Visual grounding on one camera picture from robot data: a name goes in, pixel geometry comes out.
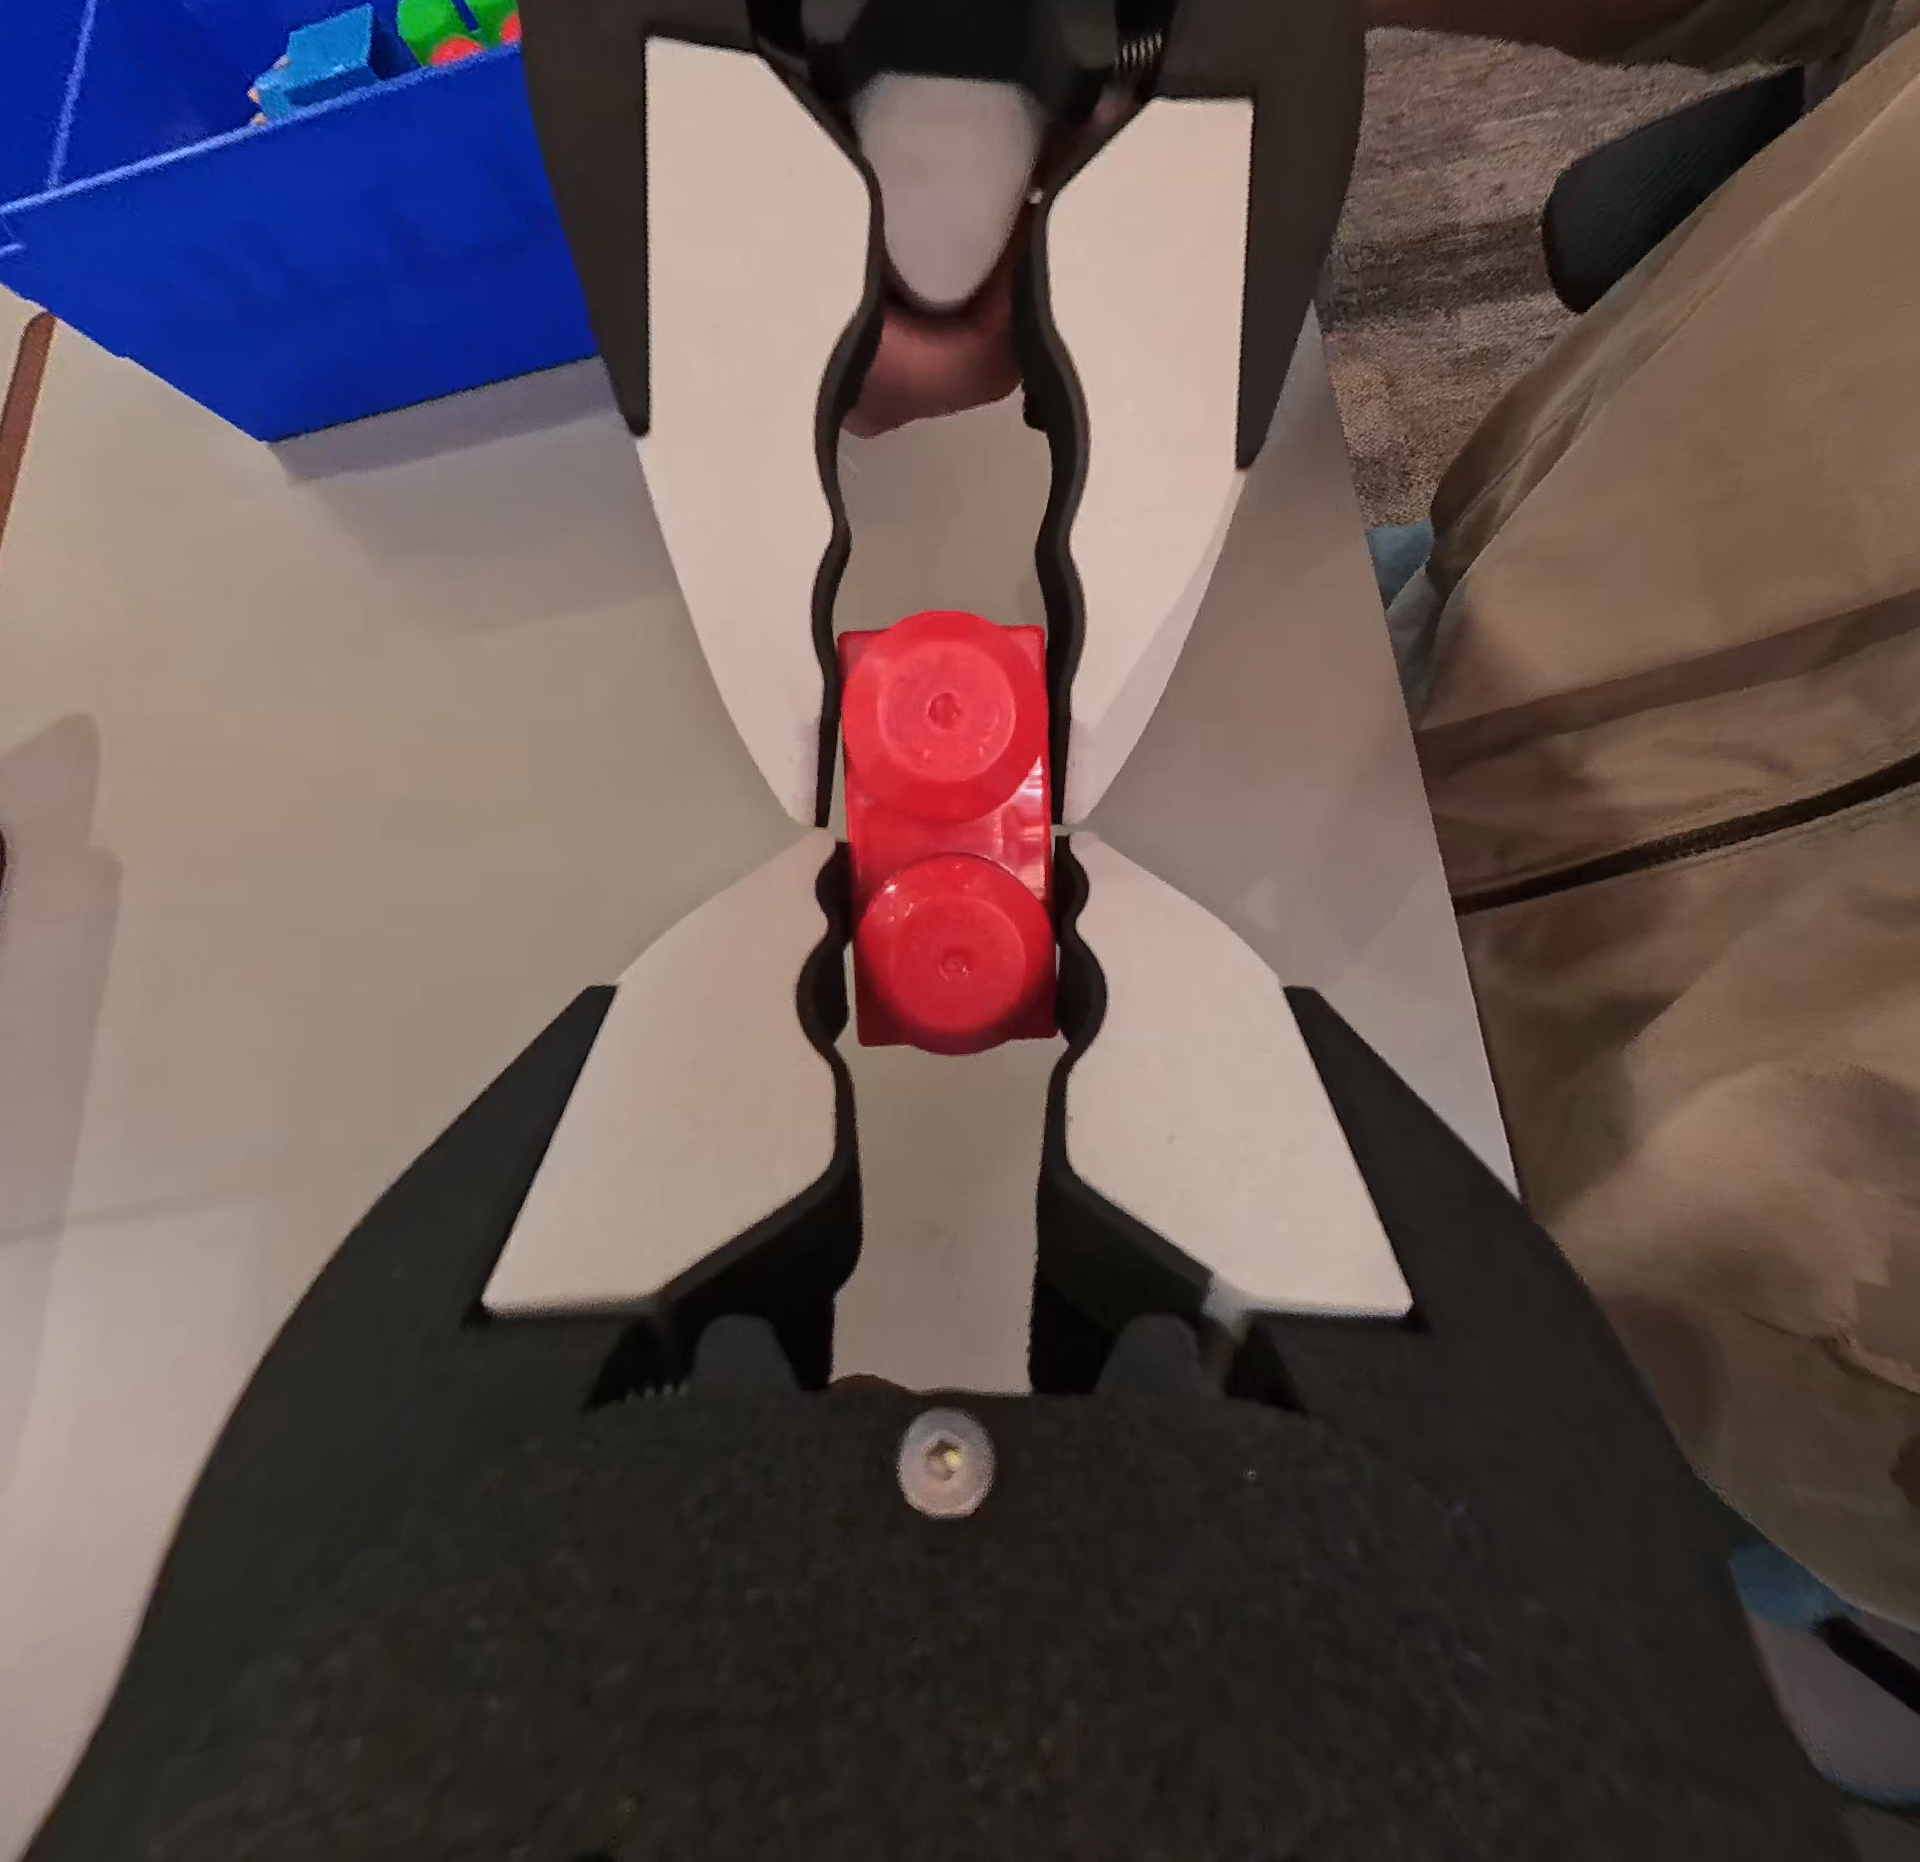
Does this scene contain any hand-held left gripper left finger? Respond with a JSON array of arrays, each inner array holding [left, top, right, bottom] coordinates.
[[488, 835, 874, 1324]]

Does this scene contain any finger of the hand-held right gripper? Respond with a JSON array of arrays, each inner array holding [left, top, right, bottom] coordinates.
[[642, 32, 878, 824], [1031, 93, 1262, 824]]

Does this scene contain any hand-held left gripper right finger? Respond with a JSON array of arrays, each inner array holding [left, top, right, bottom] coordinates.
[[1040, 835, 1418, 1324]]

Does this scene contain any blue toy block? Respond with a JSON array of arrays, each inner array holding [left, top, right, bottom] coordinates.
[[251, 3, 395, 131]]

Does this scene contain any blue plastic bin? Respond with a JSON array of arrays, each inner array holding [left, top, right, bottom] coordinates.
[[0, 0, 602, 445]]

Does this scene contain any red double toy block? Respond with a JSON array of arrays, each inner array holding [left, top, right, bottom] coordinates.
[[833, 609, 1059, 1056]]

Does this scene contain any person's right hand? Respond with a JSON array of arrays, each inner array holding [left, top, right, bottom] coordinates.
[[845, 302, 1028, 441]]

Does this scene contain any dark chair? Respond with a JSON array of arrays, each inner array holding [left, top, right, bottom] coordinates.
[[1545, 61, 1809, 320]]

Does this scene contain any person's beige jacket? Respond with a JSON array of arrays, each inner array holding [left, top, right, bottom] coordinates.
[[1411, 0, 1920, 1565]]

